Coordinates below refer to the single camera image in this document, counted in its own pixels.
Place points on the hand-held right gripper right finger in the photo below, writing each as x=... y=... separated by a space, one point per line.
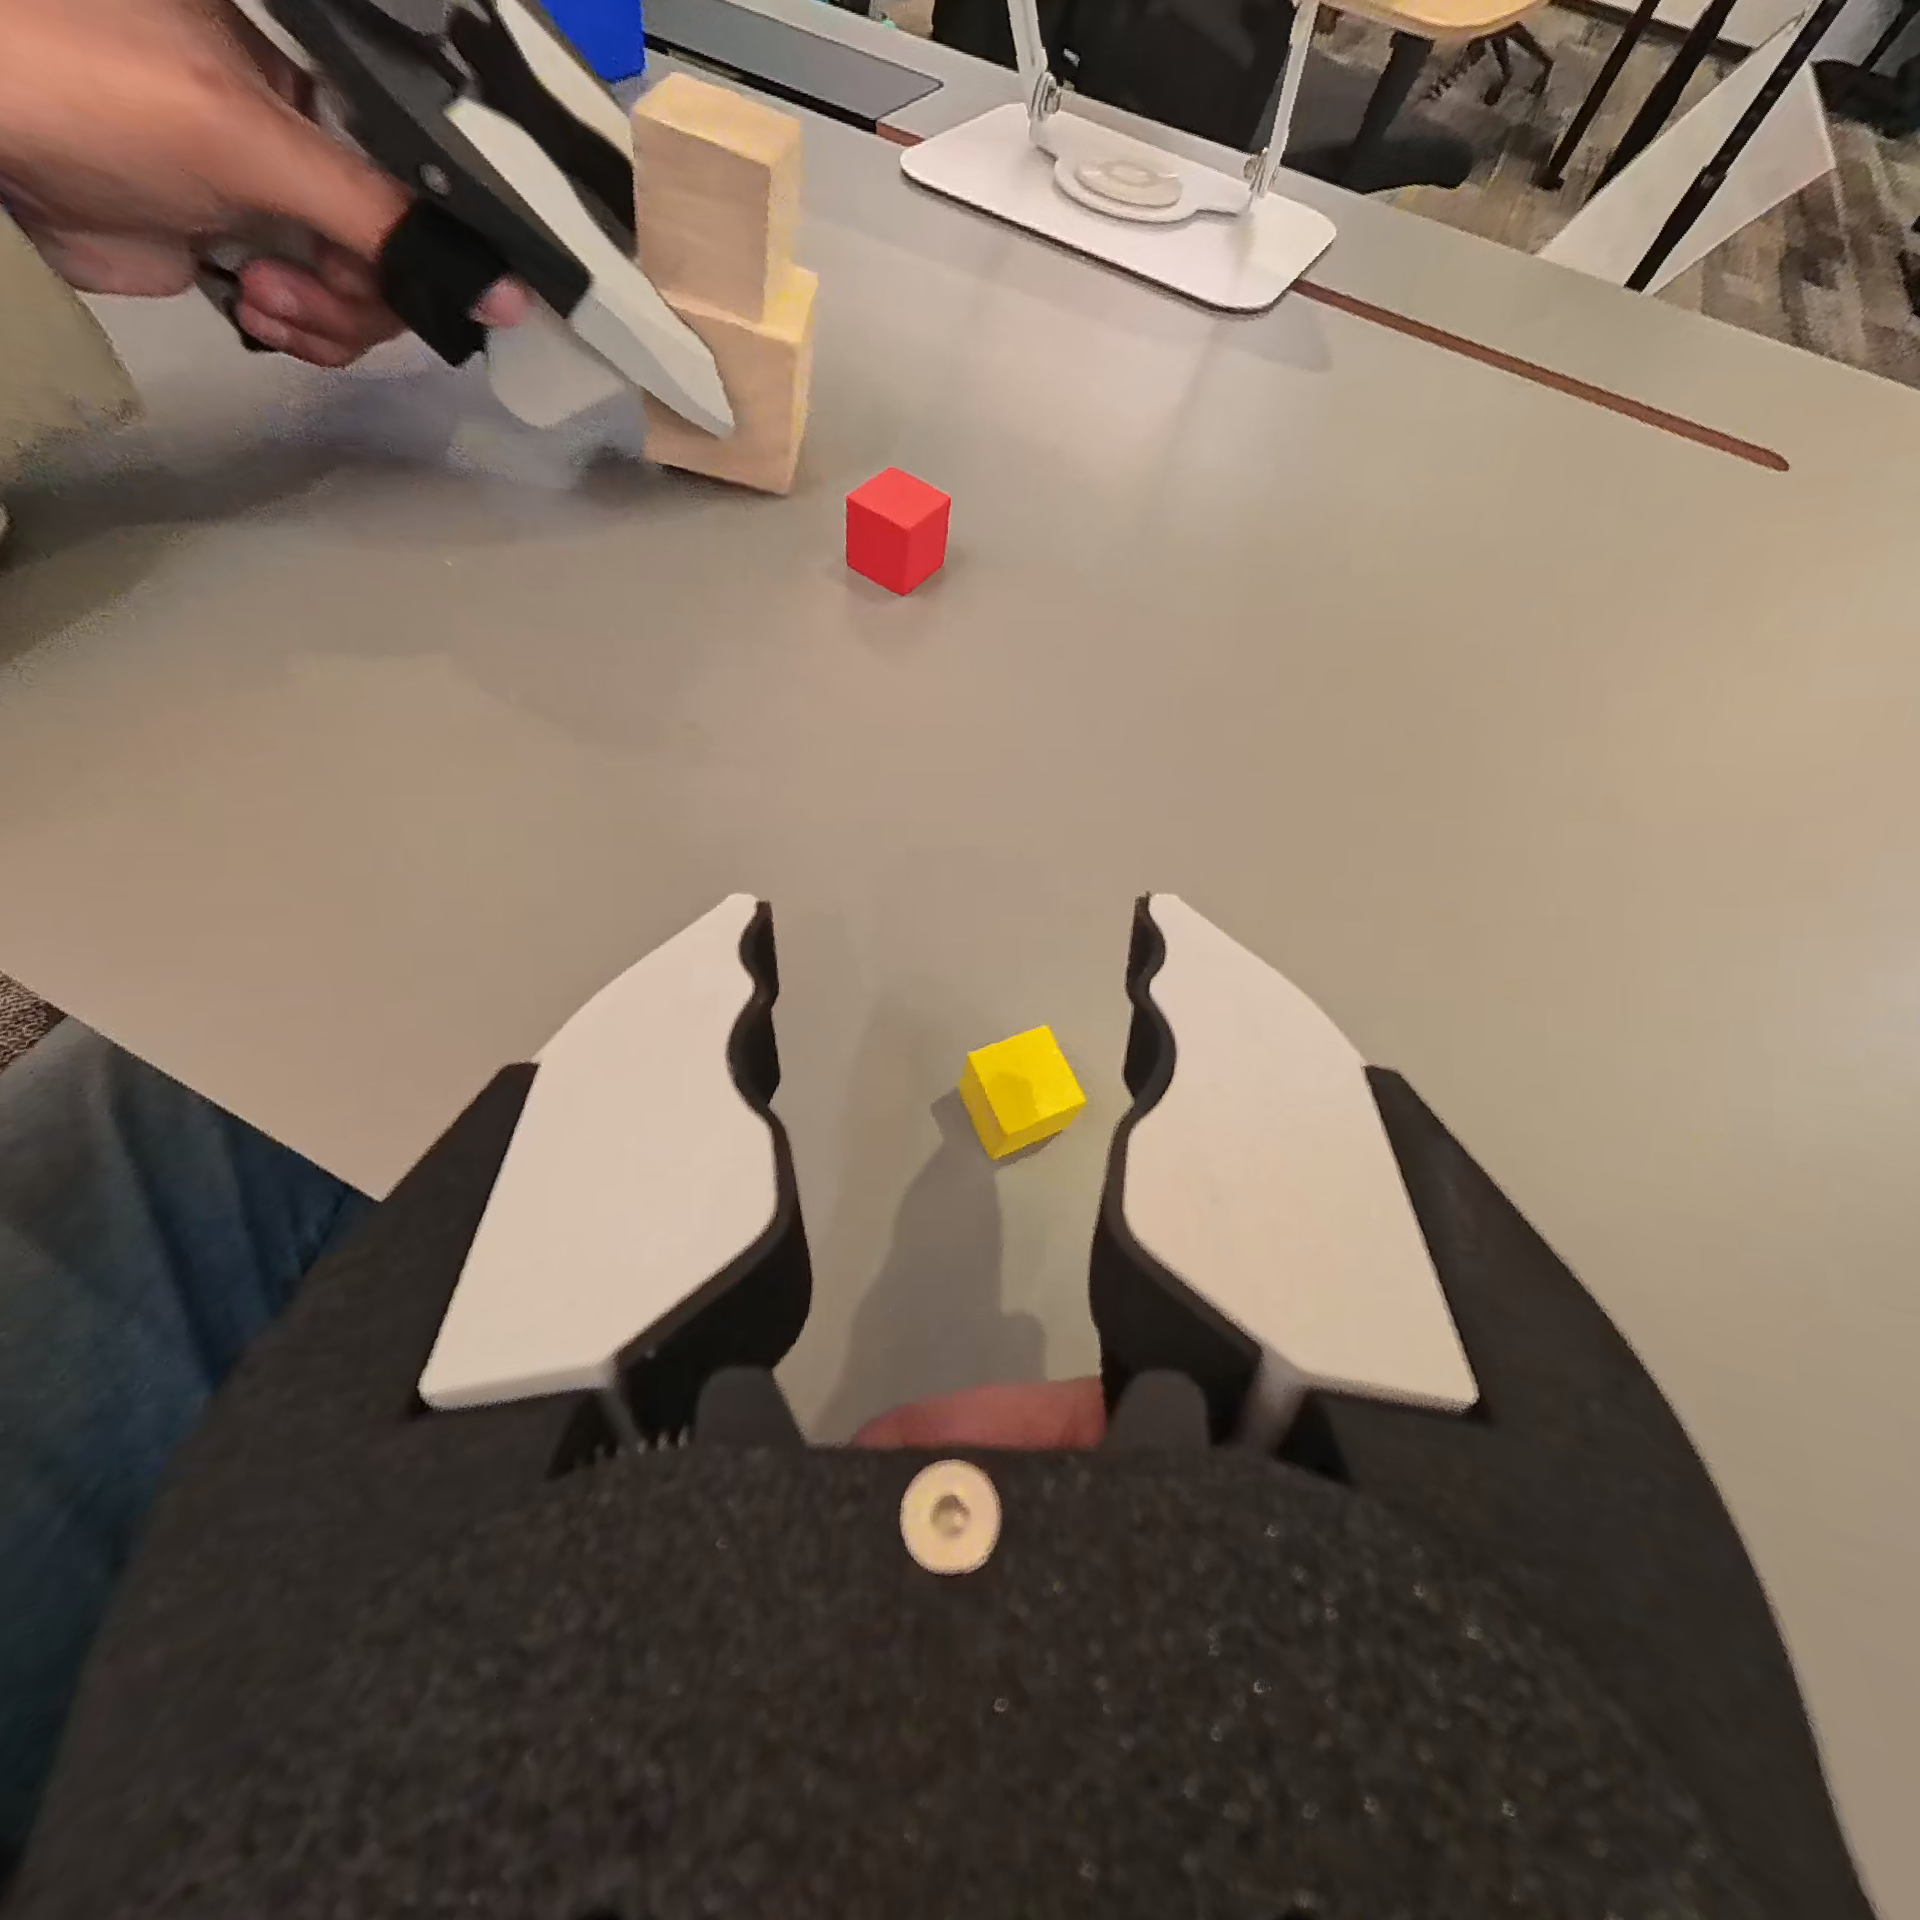
x=1296 y=1200

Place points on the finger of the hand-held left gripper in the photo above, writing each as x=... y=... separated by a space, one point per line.
x=585 y=135
x=616 y=300

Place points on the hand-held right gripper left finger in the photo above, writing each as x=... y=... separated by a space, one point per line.
x=612 y=1200

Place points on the blue plastic bin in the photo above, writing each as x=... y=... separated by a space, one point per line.
x=596 y=30

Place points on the medium wooden cube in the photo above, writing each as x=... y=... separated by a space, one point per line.
x=721 y=182

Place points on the large wooden cube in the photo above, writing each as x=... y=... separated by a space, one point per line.
x=766 y=391

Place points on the yellow wooden cube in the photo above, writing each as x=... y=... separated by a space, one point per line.
x=1024 y=1092

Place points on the red wooden cube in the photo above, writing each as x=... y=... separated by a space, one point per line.
x=900 y=531

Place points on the person's left hand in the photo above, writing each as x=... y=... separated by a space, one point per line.
x=152 y=135

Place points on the person's trouser leg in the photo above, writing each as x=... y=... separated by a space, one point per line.
x=123 y=1351

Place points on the white folding stand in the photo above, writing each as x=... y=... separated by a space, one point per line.
x=1155 y=236

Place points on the black office chair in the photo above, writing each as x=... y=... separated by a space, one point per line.
x=1200 y=61

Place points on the wooden display board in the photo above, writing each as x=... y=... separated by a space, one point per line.
x=1470 y=13

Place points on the white slanted panel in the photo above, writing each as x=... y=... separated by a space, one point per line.
x=1727 y=166

